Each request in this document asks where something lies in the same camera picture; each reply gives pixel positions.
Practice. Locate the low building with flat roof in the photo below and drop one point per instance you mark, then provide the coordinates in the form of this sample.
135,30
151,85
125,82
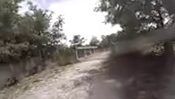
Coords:
85,50

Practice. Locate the pale stony dirt track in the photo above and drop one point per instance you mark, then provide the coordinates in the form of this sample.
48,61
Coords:
49,95

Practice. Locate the row of trees and bushes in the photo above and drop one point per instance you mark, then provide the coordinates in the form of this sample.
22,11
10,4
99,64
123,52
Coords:
146,9
12,33

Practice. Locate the grassy verge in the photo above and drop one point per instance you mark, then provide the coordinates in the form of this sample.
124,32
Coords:
17,85

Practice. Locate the grey wall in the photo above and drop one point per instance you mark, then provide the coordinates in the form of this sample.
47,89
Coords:
1,74

